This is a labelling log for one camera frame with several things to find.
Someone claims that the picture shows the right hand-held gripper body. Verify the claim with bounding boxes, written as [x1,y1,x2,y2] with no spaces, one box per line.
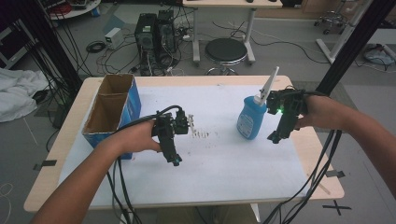
[265,88,308,145]

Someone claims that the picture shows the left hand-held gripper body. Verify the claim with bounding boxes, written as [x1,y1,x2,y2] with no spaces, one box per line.
[151,108,191,167]

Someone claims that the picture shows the blue plastic bottle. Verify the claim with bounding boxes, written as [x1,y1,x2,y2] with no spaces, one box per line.
[235,94,269,141]

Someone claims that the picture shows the person's right hand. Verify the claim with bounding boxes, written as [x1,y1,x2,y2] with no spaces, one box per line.
[293,94,344,132]

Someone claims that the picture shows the person's left hand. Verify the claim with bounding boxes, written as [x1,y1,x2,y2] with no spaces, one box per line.
[115,119,163,154]

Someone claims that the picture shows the white table mat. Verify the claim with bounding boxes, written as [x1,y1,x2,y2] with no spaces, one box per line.
[58,84,313,209]

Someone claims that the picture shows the light wooden table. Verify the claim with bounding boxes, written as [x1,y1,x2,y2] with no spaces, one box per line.
[23,75,346,214]

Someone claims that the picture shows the black round stool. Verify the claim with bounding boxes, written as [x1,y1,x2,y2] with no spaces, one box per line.
[204,37,248,77]

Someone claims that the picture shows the open cardboard box blue sides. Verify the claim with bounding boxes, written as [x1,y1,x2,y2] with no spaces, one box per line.
[81,73,143,161]

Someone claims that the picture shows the person's legs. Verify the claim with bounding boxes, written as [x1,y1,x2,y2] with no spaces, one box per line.
[154,203,260,224]

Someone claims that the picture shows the office chair wheel base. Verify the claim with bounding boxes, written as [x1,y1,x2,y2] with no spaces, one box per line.
[313,9,348,35]

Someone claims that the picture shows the white metal stand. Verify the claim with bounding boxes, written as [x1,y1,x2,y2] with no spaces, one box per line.
[315,0,375,65]

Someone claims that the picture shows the white-legged desk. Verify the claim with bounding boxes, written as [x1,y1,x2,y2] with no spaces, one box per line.
[181,0,284,67]

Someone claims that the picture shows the black computer tower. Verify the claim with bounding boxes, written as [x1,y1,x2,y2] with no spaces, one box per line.
[134,12,158,62]
[154,9,177,64]

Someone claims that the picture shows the small white box device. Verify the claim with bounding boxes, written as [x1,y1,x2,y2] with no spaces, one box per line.
[104,26,125,51]

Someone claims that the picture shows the round white table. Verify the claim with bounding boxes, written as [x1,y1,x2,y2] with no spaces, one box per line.
[46,0,103,21]

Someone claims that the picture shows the white crumpled cloth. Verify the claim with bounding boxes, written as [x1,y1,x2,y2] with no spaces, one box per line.
[0,67,49,123]

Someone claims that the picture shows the left hand-held gripper black cable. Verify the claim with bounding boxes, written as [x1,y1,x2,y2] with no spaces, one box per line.
[106,105,185,224]

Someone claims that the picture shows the hand-held gripper black cable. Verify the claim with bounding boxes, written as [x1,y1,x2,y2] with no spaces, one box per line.
[262,129,344,224]
[106,105,185,224]

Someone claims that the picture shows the right hand-held gripper black cable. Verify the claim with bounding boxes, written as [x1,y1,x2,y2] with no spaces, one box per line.
[262,129,344,224]

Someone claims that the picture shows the black metal frame post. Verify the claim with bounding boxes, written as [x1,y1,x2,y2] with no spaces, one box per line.
[315,0,396,96]
[17,0,84,94]

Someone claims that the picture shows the coiled black cable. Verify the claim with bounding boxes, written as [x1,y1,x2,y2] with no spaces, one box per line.
[85,39,107,54]

